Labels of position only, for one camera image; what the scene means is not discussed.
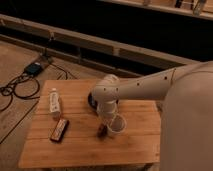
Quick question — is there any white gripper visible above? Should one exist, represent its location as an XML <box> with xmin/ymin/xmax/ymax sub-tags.
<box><xmin>97</xmin><ymin>101</ymin><xmax>117</xmax><ymax>124</ymax></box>

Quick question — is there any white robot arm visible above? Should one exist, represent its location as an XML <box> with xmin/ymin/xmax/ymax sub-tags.
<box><xmin>91</xmin><ymin>61</ymin><xmax>213</xmax><ymax>171</ymax></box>

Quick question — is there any dark ceramic bowl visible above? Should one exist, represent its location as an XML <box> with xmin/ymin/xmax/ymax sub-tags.
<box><xmin>87</xmin><ymin>93</ymin><xmax>98</xmax><ymax>110</ymax></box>

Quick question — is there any brown snack packet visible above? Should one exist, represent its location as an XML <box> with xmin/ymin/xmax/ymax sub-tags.
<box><xmin>97</xmin><ymin>124</ymin><xmax>108</xmax><ymax>137</ymax></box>

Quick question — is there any wooden table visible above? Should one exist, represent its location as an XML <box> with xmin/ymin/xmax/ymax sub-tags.
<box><xmin>19</xmin><ymin>79</ymin><xmax>160</xmax><ymax>168</ymax></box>

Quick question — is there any white plastic bottle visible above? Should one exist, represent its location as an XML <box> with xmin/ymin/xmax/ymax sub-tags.
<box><xmin>49</xmin><ymin>88</ymin><xmax>61</xmax><ymax>119</ymax></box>

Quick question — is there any long wooden beam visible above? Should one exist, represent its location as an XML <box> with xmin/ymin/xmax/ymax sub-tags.
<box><xmin>0</xmin><ymin>14</ymin><xmax>197</xmax><ymax>69</ymax></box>

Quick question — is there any black power adapter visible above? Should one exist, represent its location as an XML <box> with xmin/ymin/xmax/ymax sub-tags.
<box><xmin>24</xmin><ymin>62</ymin><xmax>43</xmax><ymax>76</ymax></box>

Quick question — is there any black cable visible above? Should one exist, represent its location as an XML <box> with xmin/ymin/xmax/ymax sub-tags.
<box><xmin>0</xmin><ymin>72</ymin><xmax>41</xmax><ymax>113</ymax></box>

